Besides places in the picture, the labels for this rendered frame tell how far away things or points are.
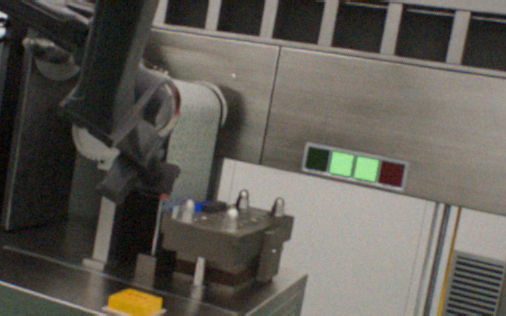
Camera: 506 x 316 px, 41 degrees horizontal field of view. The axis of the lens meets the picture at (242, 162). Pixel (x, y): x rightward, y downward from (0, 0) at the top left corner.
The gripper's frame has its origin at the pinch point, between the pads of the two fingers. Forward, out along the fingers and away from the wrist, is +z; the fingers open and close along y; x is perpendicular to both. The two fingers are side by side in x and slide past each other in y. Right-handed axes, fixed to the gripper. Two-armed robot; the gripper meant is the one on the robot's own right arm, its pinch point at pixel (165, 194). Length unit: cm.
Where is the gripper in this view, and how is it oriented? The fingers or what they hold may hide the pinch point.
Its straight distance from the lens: 145.0
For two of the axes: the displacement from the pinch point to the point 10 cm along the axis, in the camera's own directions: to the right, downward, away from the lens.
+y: 9.2, 1.9, -3.4
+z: 2.2, 4.7, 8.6
